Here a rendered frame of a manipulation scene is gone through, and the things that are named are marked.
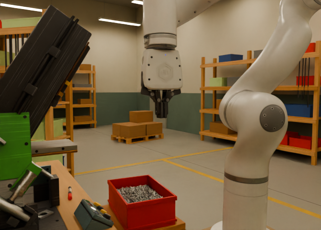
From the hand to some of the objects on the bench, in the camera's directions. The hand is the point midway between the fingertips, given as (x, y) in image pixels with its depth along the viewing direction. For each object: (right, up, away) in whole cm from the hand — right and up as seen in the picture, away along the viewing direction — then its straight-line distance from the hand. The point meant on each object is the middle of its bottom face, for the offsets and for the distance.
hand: (161, 110), depth 71 cm
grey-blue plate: (-49, -37, +41) cm, 74 cm away
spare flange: (-42, -38, +28) cm, 63 cm away
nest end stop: (-40, -36, +14) cm, 56 cm away
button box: (-23, -41, +24) cm, 53 cm away
